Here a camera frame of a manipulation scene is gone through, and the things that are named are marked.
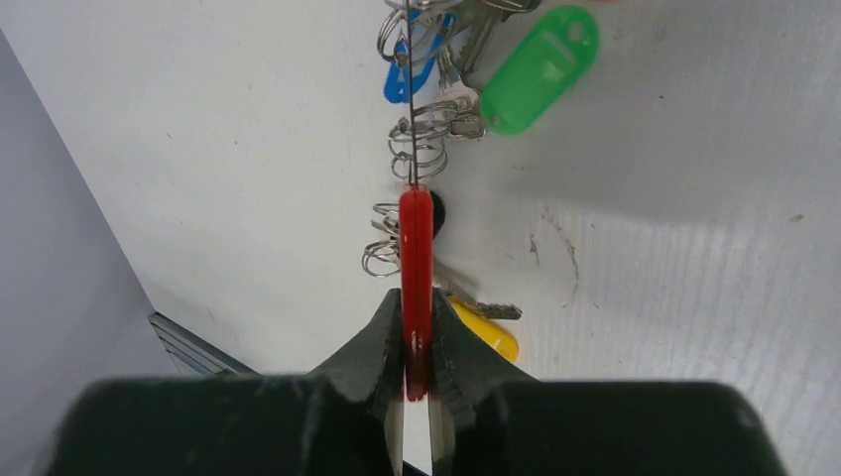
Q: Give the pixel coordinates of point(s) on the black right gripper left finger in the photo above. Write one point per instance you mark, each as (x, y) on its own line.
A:
(344, 417)

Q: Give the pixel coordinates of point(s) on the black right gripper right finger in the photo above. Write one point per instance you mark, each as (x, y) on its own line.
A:
(488, 417)

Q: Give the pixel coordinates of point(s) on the blue tag key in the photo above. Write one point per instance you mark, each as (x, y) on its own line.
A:
(410, 44)

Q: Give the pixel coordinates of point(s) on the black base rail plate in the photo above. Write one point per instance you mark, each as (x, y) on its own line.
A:
(193, 355)

